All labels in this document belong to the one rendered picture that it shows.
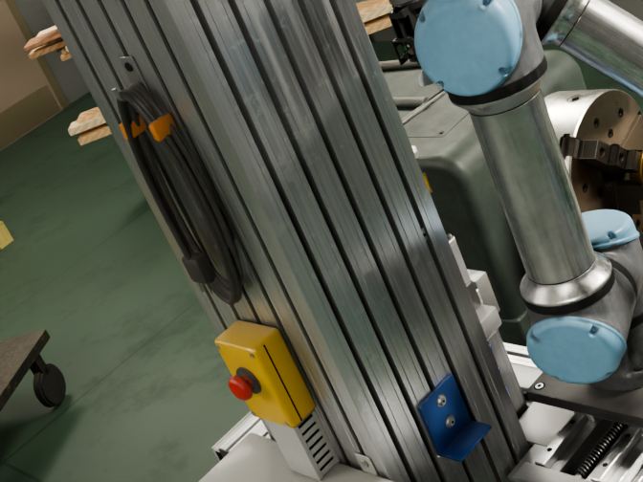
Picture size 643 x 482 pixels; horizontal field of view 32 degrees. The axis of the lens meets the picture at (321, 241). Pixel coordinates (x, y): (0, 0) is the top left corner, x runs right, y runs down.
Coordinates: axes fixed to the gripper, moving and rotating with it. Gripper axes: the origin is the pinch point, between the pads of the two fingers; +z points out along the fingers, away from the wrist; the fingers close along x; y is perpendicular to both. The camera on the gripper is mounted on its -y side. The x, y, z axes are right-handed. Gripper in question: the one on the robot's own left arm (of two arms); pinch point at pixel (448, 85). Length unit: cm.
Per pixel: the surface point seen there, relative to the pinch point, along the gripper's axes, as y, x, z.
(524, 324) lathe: 12, 9, 50
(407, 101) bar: -7.5, -20.0, 7.2
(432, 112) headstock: -5.4, -12.1, 8.9
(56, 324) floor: -37, -322, 135
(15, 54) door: -245, -626, 80
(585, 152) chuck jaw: -2.3, 25.2, 16.9
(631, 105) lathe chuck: -23.6, 23.6, 18.6
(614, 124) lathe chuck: -16.3, 23.6, 18.9
